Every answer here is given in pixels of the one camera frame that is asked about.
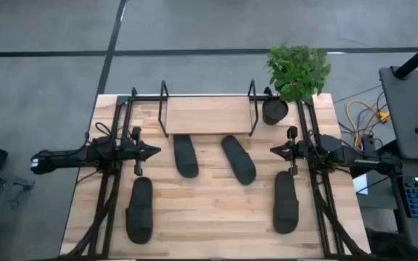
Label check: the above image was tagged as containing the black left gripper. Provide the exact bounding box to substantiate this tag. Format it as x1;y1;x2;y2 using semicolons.
120;126;162;177

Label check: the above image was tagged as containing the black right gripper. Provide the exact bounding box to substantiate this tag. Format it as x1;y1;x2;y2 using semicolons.
269;125;306;177

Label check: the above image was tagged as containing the black rubber slide sandal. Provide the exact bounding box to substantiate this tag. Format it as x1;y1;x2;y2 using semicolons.
220;134;258;186
125;176;155;245
272;170;300;235
173;133;200;179

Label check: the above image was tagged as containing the black plant pot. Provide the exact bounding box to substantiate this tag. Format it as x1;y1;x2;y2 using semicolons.
261;96;290;126

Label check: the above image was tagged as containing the green leafy plant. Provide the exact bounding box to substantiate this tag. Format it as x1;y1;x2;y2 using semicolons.
265;41;332;104

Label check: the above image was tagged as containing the white paper sheet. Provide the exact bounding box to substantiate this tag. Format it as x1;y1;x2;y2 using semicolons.
352;173;370;196

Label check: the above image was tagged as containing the grey desk top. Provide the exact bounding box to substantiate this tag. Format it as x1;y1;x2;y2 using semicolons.
378;66;418;162

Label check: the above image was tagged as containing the grey metal stand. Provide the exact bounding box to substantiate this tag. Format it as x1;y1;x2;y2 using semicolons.
0;162;36;261

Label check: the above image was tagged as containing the dark grey laptop desk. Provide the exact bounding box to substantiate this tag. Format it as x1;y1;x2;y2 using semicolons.
388;159;418;251

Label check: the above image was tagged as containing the black pole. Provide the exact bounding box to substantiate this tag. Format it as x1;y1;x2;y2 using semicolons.
393;33;418;80

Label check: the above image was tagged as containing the wooden shelf with black frame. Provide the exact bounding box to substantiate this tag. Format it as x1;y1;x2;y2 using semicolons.
157;79;260;138

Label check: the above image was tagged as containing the yellow cable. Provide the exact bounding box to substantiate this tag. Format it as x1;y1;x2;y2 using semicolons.
345;99;390;149

